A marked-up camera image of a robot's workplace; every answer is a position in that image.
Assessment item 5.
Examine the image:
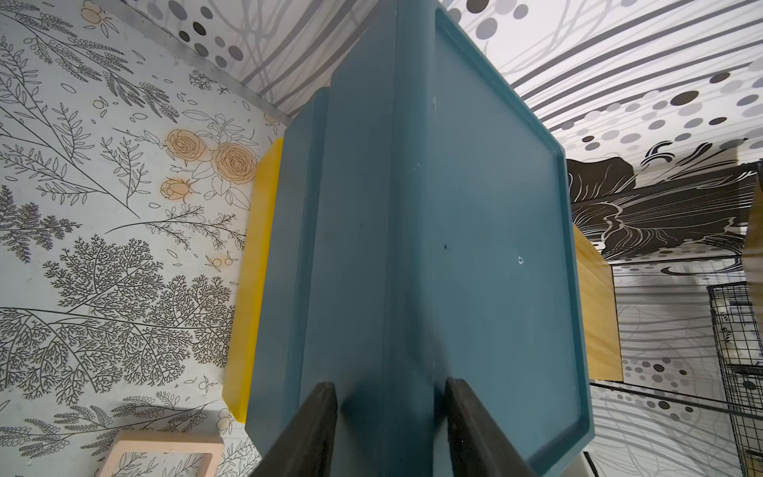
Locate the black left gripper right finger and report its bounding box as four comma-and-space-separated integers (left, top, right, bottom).
444, 378, 536, 477

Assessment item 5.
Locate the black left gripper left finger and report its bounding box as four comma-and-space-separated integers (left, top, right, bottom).
250, 382, 339, 477

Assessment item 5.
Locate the pink square brooch box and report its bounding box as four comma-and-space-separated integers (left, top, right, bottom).
94, 430, 226, 477

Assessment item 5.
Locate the teal yellow drawer cabinet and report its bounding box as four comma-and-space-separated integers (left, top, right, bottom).
246, 1, 594, 476

